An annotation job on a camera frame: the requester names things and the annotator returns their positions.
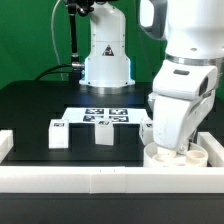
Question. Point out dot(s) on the white front fence bar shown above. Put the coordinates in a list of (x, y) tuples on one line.
[(96, 180)]

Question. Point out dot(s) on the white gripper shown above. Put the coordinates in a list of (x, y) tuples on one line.
[(181, 97)]

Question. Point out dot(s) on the white left fence bar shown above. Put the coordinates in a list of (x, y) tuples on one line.
[(6, 143)]

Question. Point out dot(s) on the white round stool seat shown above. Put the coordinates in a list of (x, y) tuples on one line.
[(155, 157)]

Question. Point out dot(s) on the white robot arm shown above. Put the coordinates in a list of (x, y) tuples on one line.
[(193, 29)]

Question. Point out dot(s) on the white marker sheet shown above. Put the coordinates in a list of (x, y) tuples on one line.
[(116, 115)]

